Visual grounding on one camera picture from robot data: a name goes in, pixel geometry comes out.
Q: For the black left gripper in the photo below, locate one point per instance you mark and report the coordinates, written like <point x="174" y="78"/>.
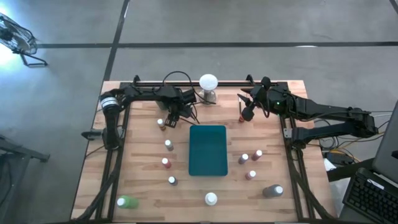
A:
<point x="174" y="98"/>

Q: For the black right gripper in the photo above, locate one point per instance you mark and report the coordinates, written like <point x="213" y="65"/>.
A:
<point x="270" y="99"/>

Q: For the black paintbrush silver ferrule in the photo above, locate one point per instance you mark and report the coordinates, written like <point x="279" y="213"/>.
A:
<point x="240" y="107"/>

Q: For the thin black paintbrush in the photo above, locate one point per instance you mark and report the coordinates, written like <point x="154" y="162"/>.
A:
<point x="189" y="122"/>

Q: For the teal plastic tray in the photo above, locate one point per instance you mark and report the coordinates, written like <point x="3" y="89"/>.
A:
<point x="208" y="151"/>

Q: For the large grey paint bottle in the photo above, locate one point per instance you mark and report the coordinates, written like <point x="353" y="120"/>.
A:
<point x="273" y="190"/>

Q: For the large green paint bottle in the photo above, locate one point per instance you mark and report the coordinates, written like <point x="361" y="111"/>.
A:
<point x="129" y="202"/>

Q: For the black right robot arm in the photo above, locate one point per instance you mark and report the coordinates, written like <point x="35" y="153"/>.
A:
<point x="326" y="110"/>

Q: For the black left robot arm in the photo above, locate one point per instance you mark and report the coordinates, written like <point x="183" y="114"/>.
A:
<point x="146" y="92"/>

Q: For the small orange paint bottle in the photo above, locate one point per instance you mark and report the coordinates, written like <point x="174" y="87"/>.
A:
<point x="241" y="119"/>

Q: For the small grey paint bottle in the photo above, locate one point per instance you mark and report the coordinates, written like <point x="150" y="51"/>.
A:
<point x="169" y="145"/>

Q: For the small red paint bottle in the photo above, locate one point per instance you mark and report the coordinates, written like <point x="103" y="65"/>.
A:
<point x="166" y="163"/>

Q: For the small maroon paint bottle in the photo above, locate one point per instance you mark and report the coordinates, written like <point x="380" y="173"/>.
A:
<point x="257" y="155"/>

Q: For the small purple paint bottle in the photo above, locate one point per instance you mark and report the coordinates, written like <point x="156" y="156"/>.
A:
<point x="243" y="159"/>

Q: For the small pink paint bottle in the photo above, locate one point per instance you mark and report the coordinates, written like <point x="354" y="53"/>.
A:
<point x="250" y="175"/>

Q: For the large white paint bottle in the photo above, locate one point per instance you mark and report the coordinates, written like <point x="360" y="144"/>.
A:
<point x="211" y="199"/>

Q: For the white dome lamp silver base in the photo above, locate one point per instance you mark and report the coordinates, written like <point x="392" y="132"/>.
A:
<point x="208" y="81"/>

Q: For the grey small bottle lower left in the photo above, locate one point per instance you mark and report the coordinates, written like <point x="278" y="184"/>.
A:
<point x="173" y="180"/>

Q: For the black power supply box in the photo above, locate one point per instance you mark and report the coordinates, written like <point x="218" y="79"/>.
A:
<point x="340" y="158"/>

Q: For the grey laptop lid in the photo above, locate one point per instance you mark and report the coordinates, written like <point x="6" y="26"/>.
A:
<point x="387" y="149"/>

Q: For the black keyboard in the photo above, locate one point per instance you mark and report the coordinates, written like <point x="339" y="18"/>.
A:
<point x="367" y="196"/>

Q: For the black aluminium table frame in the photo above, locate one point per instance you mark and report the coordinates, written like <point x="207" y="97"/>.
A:
<point x="230" y="84"/>

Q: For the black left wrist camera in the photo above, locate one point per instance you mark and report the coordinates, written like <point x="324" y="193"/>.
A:
<point x="189" y="96"/>

